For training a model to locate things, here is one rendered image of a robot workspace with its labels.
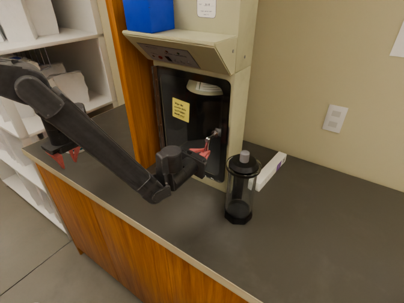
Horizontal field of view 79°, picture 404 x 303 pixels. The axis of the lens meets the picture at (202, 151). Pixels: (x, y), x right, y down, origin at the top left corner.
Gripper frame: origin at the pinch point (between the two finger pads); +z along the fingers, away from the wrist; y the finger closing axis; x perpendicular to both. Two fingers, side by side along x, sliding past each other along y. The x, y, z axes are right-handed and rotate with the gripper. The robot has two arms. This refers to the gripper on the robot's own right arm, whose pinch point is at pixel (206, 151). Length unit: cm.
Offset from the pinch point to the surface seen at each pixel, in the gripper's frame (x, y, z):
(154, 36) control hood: -33.9, 17.6, -6.5
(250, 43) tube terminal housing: -33.6, -1.7, 13.6
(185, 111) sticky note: -8.8, 12.9, 4.2
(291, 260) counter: 16.0, -38.5, -8.2
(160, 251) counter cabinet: 36.5, 1.3, -21.0
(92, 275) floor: 123, 58, -24
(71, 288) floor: 124, 62, -37
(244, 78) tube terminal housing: -23.7, -2.9, 12.4
